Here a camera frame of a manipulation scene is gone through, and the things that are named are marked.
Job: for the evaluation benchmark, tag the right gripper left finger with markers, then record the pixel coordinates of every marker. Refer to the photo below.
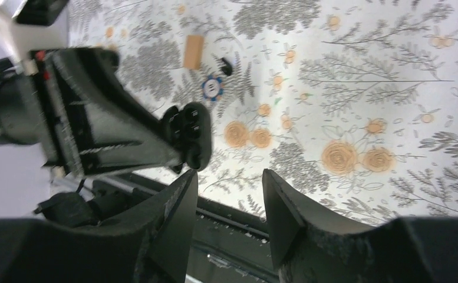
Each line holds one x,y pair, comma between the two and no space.
149,242

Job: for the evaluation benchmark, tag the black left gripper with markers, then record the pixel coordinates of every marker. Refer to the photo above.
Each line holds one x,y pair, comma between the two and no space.
66,82

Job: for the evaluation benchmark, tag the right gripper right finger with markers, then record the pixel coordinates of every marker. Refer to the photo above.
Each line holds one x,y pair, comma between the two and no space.
311,243

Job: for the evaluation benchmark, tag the black earbud charging case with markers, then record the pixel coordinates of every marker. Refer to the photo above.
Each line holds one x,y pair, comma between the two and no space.
189,130

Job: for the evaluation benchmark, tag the blue poker chip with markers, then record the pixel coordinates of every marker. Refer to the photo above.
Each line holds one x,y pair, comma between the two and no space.
212,88

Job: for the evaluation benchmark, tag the small wooden block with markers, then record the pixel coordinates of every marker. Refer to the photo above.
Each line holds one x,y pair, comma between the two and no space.
193,52

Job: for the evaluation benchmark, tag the black earbud with stem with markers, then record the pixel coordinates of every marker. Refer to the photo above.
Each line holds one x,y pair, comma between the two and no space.
227,67

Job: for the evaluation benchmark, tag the floral table mat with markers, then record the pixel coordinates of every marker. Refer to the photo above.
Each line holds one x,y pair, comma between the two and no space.
355,103

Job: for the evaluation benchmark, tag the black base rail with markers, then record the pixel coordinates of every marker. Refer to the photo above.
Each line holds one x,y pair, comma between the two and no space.
227,245

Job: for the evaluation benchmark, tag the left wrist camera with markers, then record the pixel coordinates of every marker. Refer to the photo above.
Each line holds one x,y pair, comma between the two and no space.
40,12

